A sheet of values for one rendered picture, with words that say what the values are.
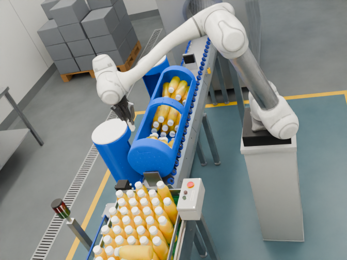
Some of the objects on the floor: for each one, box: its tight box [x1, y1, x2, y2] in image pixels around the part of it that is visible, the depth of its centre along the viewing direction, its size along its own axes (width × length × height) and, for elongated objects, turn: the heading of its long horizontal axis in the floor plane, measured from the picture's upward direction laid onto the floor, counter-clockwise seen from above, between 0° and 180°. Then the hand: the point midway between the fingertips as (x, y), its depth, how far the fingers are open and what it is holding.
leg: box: [202, 113, 220, 166], centre depth 329 cm, size 6×6×63 cm
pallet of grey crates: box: [37, 0, 142, 82], centre depth 565 cm, size 120×80×119 cm
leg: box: [193, 226, 208, 258], centre depth 258 cm, size 6×6×63 cm
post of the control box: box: [195, 212, 220, 260], centre depth 220 cm, size 4×4×100 cm
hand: (131, 125), depth 187 cm, fingers closed
